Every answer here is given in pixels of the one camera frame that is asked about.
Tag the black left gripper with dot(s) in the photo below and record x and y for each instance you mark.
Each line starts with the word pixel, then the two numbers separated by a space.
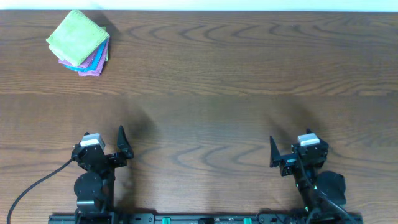
pixel 120 160

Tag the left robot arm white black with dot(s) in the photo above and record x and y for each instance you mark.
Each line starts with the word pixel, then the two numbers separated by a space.
pixel 95 188

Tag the purple folded cloth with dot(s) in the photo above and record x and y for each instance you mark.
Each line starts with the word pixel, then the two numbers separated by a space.
pixel 85 64
pixel 93 73

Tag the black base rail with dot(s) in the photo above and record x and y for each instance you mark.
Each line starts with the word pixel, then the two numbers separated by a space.
pixel 149 218

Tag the green microfiber cloth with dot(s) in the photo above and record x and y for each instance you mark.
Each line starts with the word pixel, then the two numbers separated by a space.
pixel 76 38

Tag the purple folded cloth bottom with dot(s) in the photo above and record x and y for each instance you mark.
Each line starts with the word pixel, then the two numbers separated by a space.
pixel 93 73

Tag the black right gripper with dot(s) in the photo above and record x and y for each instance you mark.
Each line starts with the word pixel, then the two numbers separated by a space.
pixel 287 162

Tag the purple folded cloth top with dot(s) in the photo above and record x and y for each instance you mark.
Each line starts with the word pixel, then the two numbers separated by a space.
pixel 85 64

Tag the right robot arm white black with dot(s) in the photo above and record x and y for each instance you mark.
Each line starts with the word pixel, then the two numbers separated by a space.
pixel 323 194

